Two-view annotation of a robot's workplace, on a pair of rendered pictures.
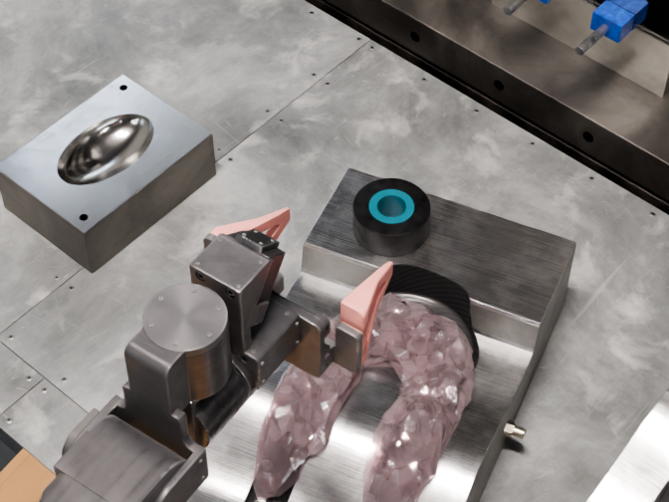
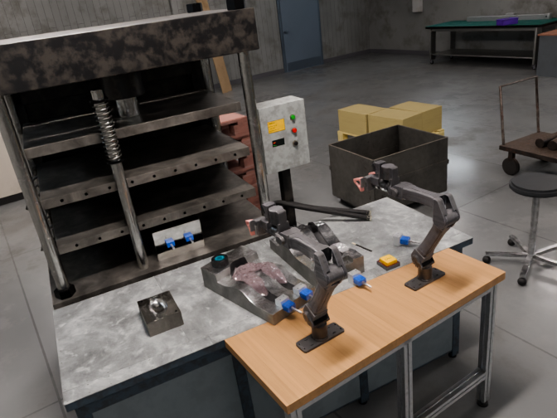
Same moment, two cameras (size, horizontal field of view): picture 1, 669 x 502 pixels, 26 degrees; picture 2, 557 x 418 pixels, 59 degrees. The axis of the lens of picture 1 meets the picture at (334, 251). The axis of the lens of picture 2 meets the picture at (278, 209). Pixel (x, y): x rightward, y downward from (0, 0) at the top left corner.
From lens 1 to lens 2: 1.68 m
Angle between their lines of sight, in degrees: 56
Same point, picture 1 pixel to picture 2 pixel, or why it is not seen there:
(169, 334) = (278, 209)
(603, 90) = (196, 252)
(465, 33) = (163, 265)
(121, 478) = (293, 230)
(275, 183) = (182, 294)
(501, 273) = (242, 254)
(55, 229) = (170, 322)
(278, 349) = not seen: hidden behind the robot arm
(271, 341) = not seen: hidden behind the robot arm
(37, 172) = (155, 317)
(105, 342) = (205, 323)
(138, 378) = (281, 218)
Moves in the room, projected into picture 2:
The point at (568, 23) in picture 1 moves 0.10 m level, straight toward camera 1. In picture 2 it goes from (178, 248) to (191, 251)
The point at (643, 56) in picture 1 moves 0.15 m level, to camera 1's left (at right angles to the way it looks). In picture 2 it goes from (196, 240) to (182, 254)
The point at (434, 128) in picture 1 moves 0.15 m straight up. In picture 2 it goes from (187, 271) to (181, 246)
